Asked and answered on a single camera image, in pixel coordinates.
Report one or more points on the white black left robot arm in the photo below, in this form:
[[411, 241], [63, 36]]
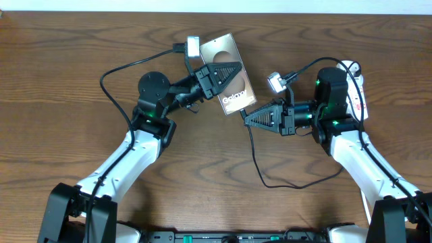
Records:
[[87, 212]]

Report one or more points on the white power strip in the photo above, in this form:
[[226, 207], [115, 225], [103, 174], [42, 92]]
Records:
[[355, 97]]

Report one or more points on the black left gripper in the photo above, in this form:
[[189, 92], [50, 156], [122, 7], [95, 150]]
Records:
[[204, 77]]

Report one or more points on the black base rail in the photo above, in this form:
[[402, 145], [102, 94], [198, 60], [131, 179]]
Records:
[[172, 237]]

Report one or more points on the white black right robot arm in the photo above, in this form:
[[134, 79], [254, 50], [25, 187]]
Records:
[[400, 211]]

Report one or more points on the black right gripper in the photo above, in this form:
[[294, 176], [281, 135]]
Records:
[[281, 118]]

